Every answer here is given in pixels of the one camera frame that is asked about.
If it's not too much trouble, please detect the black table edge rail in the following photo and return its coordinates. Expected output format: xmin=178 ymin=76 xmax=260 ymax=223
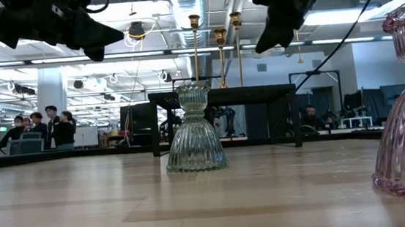
xmin=0 ymin=121 xmax=385 ymax=173

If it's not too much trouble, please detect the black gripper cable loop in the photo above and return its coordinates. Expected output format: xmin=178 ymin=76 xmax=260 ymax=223
xmin=83 ymin=0 xmax=111 ymax=15

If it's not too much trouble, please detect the silver ceiling duct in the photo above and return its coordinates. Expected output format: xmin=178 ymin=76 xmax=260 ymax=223
xmin=168 ymin=0 xmax=215 ymax=82

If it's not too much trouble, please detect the ceiling light strip rail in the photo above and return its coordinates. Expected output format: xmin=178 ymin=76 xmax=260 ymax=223
xmin=0 ymin=26 xmax=395 ymax=75

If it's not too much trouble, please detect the teal office chair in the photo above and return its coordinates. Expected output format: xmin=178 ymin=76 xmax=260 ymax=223
xmin=5 ymin=130 xmax=45 ymax=157

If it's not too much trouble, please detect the black metal frame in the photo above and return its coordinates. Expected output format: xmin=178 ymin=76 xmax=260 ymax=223
xmin=288 ymin=67 xmax=346 ymax=135

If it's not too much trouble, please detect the tall gold candlestick holder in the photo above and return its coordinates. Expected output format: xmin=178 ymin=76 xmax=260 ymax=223
xmin=229 ymin=11 xmax=248 ymax=88
xmin=188 ymin=13 xmax=207 ymax=86

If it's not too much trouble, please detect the white column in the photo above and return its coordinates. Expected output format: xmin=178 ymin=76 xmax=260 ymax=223
xmin=34 ymin=65 xmax=69 ymax=112

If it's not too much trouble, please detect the short gold candlestick holder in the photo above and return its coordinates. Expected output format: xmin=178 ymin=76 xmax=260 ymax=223
xmin=212 ymin=28 xmax=232 ymax=89

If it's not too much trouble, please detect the person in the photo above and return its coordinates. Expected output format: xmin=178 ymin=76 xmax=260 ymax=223
xmin=298 ymin=103 xmax=325 ymax=132
xmin=42 ymin=104 xmax=63 ymax=151
xmin=0 ymin=113 xmax=27 ymax=154
xmin=53 ymin=109 xmax=80 ymax=151
xmin=26 ymin=111 xmax=50 ymax=152

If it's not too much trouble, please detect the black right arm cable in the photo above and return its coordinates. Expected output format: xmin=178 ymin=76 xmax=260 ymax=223
xmin=286 ymin=0 xmax=404 ymax=94

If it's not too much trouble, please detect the white cabinet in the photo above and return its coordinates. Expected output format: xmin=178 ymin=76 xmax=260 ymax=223
xmin=75 ymin=125 xmax=100 ymax=148

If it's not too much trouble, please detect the clear ribbed glass candle holder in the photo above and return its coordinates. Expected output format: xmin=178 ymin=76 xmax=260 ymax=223
xmin=158 ymin=80 xmax=230 ymax=176

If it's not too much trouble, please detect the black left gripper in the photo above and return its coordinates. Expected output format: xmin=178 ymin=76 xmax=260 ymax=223
xmin=0 ymin=0 xmax=127 ymax=72

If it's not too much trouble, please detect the small white table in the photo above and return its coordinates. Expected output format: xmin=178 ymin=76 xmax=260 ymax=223
xmin=340 ymin=114 xmax=374 ymax=131

